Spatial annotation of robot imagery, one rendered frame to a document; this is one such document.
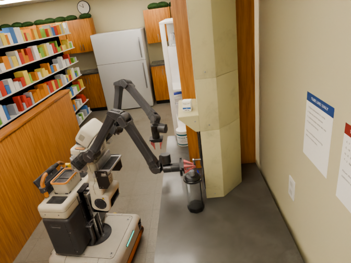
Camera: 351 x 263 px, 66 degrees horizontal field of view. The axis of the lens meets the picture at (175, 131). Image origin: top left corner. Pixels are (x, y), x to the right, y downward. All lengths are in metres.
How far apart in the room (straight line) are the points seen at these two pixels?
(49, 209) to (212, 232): 1.32
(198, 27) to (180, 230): 1.08
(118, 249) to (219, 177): 1.22
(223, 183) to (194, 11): 1.00
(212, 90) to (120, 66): 5.18
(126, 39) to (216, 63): 5.08
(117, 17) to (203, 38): 5.80
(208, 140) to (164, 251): 0.64
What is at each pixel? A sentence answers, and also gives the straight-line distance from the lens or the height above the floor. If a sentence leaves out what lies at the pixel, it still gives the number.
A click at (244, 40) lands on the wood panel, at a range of 1.83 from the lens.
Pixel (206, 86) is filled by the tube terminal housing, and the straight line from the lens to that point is 1.47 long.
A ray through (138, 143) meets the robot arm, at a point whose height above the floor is 1.33.
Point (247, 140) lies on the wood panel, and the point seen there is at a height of 1.13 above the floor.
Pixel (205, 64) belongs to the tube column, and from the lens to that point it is 1.44.
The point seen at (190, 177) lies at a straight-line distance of 1.57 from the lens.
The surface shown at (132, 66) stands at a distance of 6.50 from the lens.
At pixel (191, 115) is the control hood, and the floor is 1.51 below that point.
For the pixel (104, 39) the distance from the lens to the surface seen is 6.55.
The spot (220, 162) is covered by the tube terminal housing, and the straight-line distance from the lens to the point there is 1.66.
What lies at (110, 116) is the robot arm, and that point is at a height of 1.52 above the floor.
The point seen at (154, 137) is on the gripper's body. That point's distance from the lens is 2.05.
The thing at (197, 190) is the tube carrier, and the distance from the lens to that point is 1.60.
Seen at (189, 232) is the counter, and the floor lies 0.94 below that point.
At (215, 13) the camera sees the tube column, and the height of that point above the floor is 2.01.
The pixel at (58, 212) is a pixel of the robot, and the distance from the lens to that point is 2.34.
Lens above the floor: 2.05
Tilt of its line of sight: 24 degrees down
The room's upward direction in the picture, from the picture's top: 8 degrees counter-clockwise
